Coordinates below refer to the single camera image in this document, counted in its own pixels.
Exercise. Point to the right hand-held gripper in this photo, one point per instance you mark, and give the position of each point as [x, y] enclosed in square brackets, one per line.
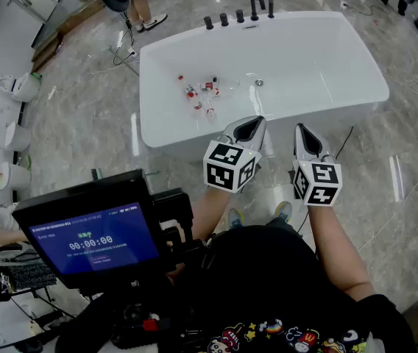
[317, 182]

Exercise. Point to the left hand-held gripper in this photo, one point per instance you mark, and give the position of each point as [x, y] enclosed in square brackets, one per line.
[227, 167]

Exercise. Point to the person's left forearm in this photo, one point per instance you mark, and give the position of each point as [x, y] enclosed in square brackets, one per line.
[209, 215]

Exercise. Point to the person's right forearm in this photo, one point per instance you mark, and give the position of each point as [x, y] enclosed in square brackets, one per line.
[336, 248]

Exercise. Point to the white bathtub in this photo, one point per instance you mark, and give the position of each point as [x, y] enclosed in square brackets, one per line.
[304, 61]

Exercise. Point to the clear plastic bottle red label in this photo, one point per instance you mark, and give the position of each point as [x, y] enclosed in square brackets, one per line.
[218, 86]
[210, 112]
[190, 88]
[197, 106]

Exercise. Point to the person's right shoe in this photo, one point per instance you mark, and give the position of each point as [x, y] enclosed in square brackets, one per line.
[283, 212]

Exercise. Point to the person's shoe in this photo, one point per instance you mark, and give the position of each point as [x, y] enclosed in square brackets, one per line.
[283, 212]
[235, 220]

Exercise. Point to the person's left shoe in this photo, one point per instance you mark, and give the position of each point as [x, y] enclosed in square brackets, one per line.
[235, 220]

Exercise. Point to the black faucet knob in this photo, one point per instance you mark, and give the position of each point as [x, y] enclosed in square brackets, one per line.
[209, 23]
[240, 16]
[224, 19]

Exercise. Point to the white power strip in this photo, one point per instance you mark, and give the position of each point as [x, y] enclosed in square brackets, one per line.
[132, 52]

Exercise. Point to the black cartoon print shirt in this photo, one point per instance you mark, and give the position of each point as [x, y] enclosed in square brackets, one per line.
[268, 281]

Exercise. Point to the black monitor blue screen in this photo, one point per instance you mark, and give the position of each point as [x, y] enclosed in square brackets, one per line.
[91, 234]

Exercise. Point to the wooden platform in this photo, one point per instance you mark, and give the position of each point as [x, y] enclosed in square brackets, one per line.
[73, 20]

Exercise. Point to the black chest rig red button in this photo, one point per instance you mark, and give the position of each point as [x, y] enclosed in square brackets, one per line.
[150, 324]

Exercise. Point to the white toilet open lid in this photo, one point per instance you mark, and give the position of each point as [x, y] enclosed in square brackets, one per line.
[21, 86]

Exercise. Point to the white toilet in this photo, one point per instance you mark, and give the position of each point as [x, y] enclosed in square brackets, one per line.
[14, 136]
[14, 177]

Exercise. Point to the black monitor mount rig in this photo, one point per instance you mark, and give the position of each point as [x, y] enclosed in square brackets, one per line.
[177, 226]

